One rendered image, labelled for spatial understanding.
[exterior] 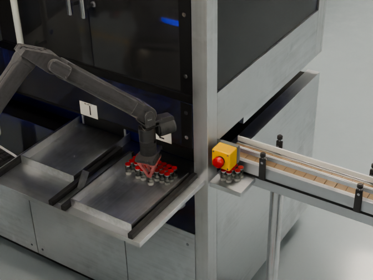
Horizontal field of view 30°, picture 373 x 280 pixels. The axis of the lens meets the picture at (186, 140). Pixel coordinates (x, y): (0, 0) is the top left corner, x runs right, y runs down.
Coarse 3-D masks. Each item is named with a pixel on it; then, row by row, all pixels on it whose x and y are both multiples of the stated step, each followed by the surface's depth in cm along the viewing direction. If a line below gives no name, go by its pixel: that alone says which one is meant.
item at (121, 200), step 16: (128, 160) 261; (112, 176) 253; (128, 176) 253; (80, 192) 240; (96, 192) 245; (112, 192) 245; (128, 192) 245; (144, 192) 245; (160, 192) 244; (80, 208) 236; (96, 208) 232; (112, 208) 237; (128, 208) 237; (144, 208) 237; (128, 224) 226
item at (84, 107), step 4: (80, 104) 268; (84, 104) 267; (88, 104) 265; (92, 104) 264; (80, 108) 269; (84, 108) 268; (88, 108) 266; (92, 108) 265; (96, 108) 264; (80, 112) 270; (84, 112) 269; (88, 112) 268; (92, 112) 266; (96, 112) 265; (88, 116) 269; (92, 116) 267; (96, 116) 266
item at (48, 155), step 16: (64, 128) 278; (80, 128) 282; (96, 128) 282; (48, 144) 272; (64, 144) 272; (80, 144) 272; (96, 144) 271; (112, 144) 271; (32, 160) 258; (48, 160) 263; (64, 160) 263; (80, 160) 263; (96, 160) 258; (64, 176) 251
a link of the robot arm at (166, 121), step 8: (152, 112) 226; (136, 120) 233; (144, 120) 226; (152, 120) 227; (160, 120) 230; (168, 120) 233; (160, 128) 232; (168, 128) 233; (176, 128) 234; (160, 136) 234
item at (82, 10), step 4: (80, 0) 234; (84, 0) 234; (80, 4) 235; (84, 4) 235; (88, 4) 239; (92, 4) 239; (96, 4) 240; (80, 8) 235; (84, 8) 236; (88, 8) 238; (80, 12) 236; (84, 12) 236; (80, 16) 237; (84, 16) 237
